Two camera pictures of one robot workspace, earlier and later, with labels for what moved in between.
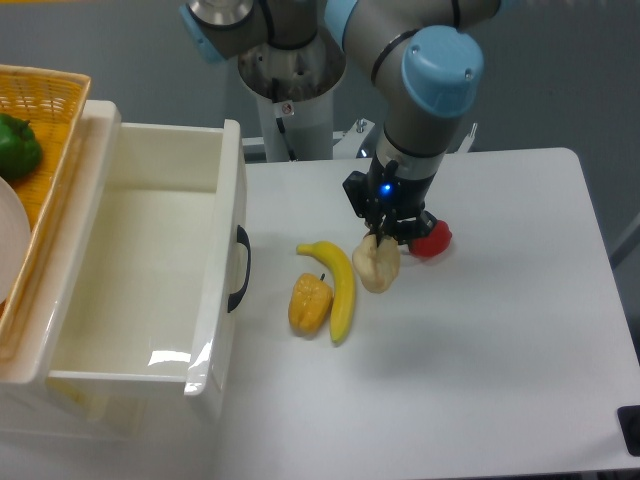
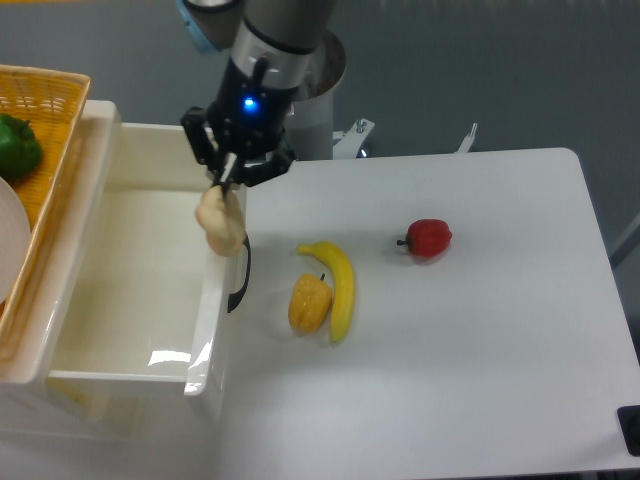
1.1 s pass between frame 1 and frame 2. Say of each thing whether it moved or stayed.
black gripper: moved
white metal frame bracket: stayed
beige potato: moved
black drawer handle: stayed
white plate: stayed
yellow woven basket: stayed
